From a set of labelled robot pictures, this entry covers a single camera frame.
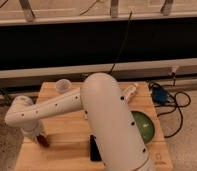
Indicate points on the small clear glass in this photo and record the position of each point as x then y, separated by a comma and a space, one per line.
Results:
129, 92

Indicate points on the green bowl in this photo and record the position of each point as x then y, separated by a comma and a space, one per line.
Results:
145, 125

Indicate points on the translucent plastic cup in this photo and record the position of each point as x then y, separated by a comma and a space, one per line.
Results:
63, 85

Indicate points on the blue adapter box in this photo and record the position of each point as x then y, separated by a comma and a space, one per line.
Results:
159, 95

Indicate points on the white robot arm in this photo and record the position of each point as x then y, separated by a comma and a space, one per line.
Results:
113, 126

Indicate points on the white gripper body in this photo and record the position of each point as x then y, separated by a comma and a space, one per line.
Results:
34, 131

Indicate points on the black rectangular block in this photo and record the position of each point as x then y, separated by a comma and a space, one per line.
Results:
93, 150

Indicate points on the red pepper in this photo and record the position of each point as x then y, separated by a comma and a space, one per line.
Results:
43, 140

